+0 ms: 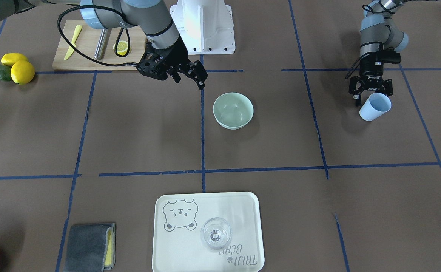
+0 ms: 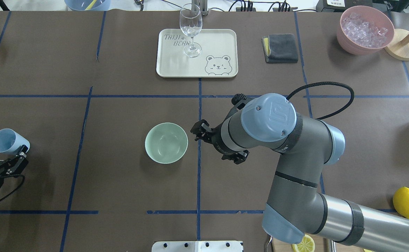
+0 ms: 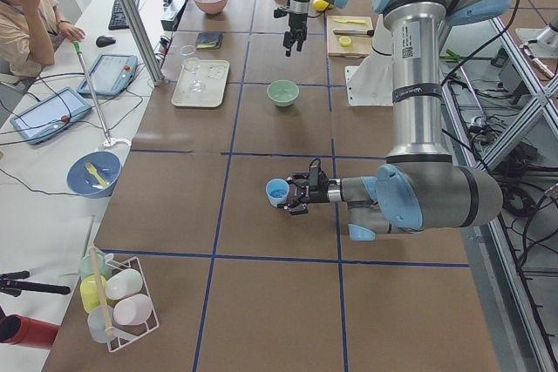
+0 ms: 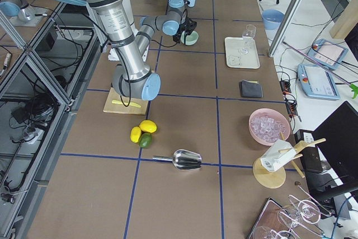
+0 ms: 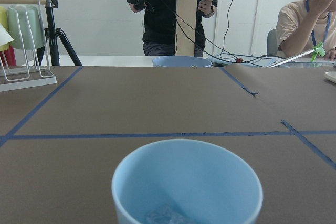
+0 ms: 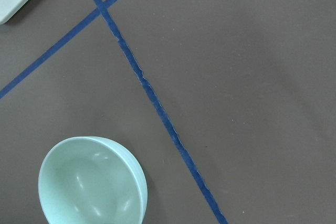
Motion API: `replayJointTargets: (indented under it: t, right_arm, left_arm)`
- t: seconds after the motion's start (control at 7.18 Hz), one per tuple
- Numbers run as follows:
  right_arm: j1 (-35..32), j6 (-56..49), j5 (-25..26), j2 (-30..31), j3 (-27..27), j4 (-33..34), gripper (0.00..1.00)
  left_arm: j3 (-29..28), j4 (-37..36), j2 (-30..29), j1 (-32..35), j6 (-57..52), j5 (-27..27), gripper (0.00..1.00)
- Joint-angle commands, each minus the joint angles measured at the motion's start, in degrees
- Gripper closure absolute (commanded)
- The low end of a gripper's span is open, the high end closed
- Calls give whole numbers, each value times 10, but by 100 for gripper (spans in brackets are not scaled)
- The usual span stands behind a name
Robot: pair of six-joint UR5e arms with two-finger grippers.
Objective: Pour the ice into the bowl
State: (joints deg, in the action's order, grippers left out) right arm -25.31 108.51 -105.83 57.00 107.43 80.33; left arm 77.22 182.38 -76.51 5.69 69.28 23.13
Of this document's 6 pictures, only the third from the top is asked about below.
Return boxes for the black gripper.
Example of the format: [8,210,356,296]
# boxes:
[274,7,316,57]
[277,158,330,215]

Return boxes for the light blue plastic cup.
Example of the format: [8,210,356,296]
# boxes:
[265,178,289,207]

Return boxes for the green bowl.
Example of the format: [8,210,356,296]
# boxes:
[267,80,300,107]

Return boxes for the blue bowl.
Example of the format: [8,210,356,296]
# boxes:
[66,151,121,199]

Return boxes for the whole yellow lemon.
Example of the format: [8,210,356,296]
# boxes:
[312,0,333,12]

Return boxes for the wooden cutting board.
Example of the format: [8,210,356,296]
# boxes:
[326,16,374,57]

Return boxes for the yellow plastic knife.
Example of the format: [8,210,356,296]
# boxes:
[333,17,367,25]

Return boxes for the grey folded cloth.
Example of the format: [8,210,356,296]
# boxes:
[194,31,223,50]

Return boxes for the cream bear tray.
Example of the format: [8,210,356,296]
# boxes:
[171,59,230,108]

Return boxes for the clear wine glass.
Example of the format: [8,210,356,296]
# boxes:
[182,55,205,92]

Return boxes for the black keyboard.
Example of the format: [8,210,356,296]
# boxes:
[107,0,142,31]

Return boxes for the far teach pendant tablet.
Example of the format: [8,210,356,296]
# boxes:
[85,54,139,97]

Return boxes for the teach pendant tablet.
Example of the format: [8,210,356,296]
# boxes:
[10,87,92,145]
[85,54,139,97]

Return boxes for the black computer mouse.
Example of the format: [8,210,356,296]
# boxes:
[95,35,116,48]

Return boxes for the white cup in rack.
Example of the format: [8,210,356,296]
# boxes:
[105,268,143,301]

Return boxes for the pink cup in rack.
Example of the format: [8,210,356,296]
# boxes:
[113,294,153,326]

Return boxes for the yellow fork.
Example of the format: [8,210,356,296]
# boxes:
[85,162,109,189]

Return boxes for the metal rod green tip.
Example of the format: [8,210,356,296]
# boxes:
[71,41,132,148]

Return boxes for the green cup in rack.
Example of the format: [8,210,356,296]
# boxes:
[78,249,114,280]

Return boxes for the yellow cup in rack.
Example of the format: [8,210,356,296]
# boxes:
[79,274,100,314]

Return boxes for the near teach pendant tablet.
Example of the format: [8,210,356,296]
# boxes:
[10,87,92,145]

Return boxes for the seated person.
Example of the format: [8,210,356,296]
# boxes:
[1,0,85,78]

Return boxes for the black tripod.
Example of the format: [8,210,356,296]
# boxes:
[1,270,71,297]

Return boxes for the red cylinder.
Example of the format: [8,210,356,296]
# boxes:
[1,315,59,349]

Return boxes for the metal knife handle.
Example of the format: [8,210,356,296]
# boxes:
[333,29,375,37]

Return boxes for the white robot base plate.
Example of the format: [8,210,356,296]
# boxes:
[345,15,393,106]

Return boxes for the aluminium frame post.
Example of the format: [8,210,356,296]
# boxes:
[119,0,165,86]

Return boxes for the white wire cup rack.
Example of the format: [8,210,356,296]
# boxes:
[87,247,160,353]

